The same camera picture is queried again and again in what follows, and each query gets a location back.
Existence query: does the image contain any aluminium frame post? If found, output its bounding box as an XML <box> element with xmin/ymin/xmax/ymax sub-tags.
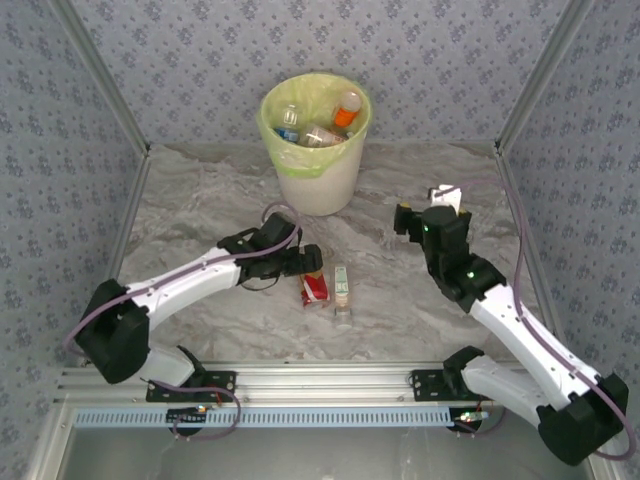
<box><xmin>47</xmin><ymin>0</ymin><xmax>152</xmax><ymax>157</ymax></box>
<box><xmin>493</xmin><ymin>0</ymin><xmax>597</xmax><ymax>157</ymax></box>

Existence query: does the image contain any green bin liner bag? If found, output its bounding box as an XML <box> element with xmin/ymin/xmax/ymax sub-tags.
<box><xmin>257</xmin><ymin>72</ymin><xmax>374</xmax><ymax>180</ymax></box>

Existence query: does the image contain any slotted grey cable duct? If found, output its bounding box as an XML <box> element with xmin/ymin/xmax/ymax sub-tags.
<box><xmin>73</xmin><ymin>405</ymin><xmax>457</xmax><ymax>430</ymax></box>

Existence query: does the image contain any white plastic bin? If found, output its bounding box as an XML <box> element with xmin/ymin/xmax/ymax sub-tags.
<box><xmin>257</xmin><ymin>72</ymin><xmax>374</xmax><ymax>217</ymax></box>

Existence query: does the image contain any small LED circuit board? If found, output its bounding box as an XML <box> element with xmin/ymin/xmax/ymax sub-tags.
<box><xmin>166</xmin><ymin>405</ymin><xmax>210</xmax><ymax>435</ymax></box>
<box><xmin>452</xmin><ymin>407</ymin><xmax>494</xmax><ymax>434</ymax></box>

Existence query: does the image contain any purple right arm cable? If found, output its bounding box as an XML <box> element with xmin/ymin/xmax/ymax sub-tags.
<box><xmin>447</xmin><ymin>178</ymin><xmax>639</xmax><ymax>461</ymax></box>

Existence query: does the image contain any red yellow label tea bottle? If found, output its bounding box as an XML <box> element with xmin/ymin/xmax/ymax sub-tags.
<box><xmin>298</xmin><ymin>272</ymin><xmax>331</xmax><ymax>310</ymax></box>

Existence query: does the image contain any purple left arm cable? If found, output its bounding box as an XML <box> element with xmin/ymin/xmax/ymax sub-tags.
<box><xmin>62</xmin><ymin>200</ymin><xmax>304</xmax><ymax>442</ymax></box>

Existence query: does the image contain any aluminium table edge rail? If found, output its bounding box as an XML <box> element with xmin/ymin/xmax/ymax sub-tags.
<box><xmin>494</xmin><ymin>142</ymin><xmax>561</xmax><ymax>326</ymax></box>
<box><xmin>99</xmin><ymin>147</ymin><xmax>152</xmax><ymax>296</ymax></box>

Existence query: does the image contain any orange label plastic bottle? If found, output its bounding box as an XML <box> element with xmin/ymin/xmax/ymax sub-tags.
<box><xmin>332</xmin><ymin>89</ymin><xmax>364</xmax><ymax>131</ymax></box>

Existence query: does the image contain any green white label bottle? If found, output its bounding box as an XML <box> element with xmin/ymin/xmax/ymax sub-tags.
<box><xmin>333</xmin><ymin>265</ymin><xmax>354</xmax><ymax>329</ymax></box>

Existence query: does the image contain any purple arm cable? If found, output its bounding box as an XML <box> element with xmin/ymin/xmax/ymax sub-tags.
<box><xmin>62</xmin><ymin>200</ymin><xmax>304</xmax><ymax>442</ymax></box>
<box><xmin>447</xmin><ymin>178</ymin><xmax>639</xmax><ymax>461</ymax></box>

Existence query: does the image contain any wide aluminium base rail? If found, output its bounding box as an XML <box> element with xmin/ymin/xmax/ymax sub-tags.
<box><xmin>54</xmin><ymin>360</ymin><xmax>534</xmax><ymax>405</ymax></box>

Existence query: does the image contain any clear bottle white orange label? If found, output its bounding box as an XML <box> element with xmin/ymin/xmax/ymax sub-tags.
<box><xmin>298</xmin><ymin>122</ymin><xmax>349</xmax><ymax>149</ymax></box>

